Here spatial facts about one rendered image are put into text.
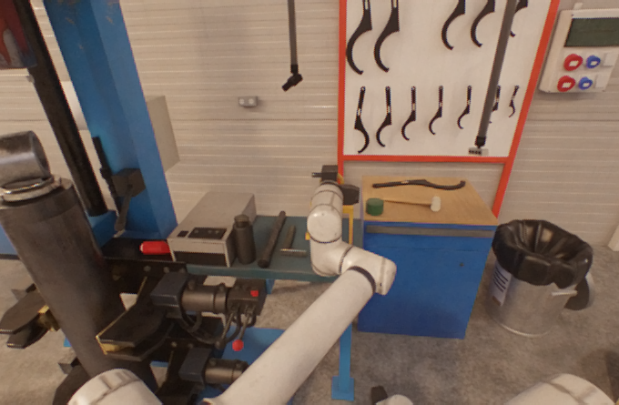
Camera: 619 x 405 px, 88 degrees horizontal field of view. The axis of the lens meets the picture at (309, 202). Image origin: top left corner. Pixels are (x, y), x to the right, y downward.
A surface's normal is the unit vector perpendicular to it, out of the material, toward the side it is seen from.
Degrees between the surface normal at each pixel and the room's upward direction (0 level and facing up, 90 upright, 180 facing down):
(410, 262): 90
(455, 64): 90
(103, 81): 90
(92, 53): 90
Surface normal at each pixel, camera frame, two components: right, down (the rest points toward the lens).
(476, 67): -0.12, 0.48
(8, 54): 0.27, 0.46
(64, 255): 0.69, 0.32
